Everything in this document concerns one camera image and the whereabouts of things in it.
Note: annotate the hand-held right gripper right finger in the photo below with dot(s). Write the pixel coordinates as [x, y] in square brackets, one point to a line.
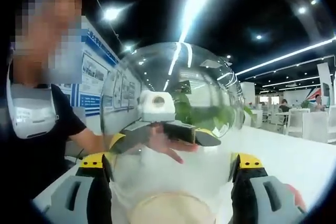
[273, 197]

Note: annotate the blue and white wall poster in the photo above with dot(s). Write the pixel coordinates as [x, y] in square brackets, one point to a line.
[92, 95]

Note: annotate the clear glass dome cover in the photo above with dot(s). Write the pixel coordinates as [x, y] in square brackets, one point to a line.
[210, 82]

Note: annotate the person in black shirt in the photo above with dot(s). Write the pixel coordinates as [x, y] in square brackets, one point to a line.
[39, 161]

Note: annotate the white office chair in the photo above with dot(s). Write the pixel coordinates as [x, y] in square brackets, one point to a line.
[294, 121]
[315, 127]

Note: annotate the person's right hand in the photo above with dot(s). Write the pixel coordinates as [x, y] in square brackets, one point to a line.
[298, 197]

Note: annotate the white roll-up banner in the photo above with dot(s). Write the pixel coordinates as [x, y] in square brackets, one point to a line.
[323, 82]

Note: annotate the green leafy plant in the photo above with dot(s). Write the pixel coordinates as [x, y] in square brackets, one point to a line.
[225, 116]

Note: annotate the person's left hand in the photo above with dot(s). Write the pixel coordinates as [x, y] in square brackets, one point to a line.
[162, 144]

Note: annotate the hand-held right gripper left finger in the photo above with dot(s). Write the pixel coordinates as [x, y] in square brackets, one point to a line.
[68, 197]

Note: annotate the white chest-worn device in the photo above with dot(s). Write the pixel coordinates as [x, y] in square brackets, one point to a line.
[34, 113]

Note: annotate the round wooden base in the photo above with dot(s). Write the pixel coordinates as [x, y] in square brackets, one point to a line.
[170, 208]

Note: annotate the long ceiling strip light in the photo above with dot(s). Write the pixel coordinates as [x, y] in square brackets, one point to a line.
[197, 6]

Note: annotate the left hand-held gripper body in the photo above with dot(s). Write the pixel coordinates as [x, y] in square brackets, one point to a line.
[157, 111]

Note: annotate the ceiling air conditioner unit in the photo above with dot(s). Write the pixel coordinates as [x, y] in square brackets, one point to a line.
[214, 63]

